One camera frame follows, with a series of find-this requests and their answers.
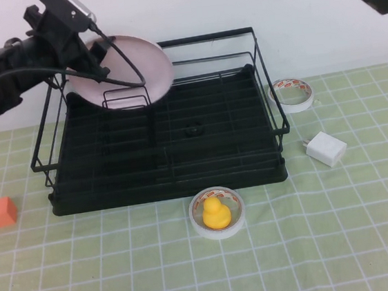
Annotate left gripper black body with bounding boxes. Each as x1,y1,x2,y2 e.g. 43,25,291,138
23,0,99,81

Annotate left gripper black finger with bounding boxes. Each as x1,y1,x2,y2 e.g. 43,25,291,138
94,66,111,82
88,40,109,64

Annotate pink round plate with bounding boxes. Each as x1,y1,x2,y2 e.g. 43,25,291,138
64,29,177,115

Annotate white tape roll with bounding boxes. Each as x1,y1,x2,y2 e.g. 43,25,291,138
187,183,249,243
265,75,318,117

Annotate orange cube block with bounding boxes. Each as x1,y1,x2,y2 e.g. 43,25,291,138
0,196,19,228

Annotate yellow rubber duck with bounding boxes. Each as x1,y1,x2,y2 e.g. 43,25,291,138
200,196,233,231

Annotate green grid tablecloth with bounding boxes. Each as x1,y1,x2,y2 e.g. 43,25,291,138
0,64,388,291

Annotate black camera cable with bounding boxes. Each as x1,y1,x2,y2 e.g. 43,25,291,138
0,17,148,104

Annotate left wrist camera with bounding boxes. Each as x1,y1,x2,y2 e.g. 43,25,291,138
37,0,99,37

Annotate black wire dish rack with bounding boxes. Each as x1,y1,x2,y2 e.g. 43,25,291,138
37,60,291,218
18,24,295,201

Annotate white USB wall charger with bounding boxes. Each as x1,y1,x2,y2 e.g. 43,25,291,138
300,128,350,171

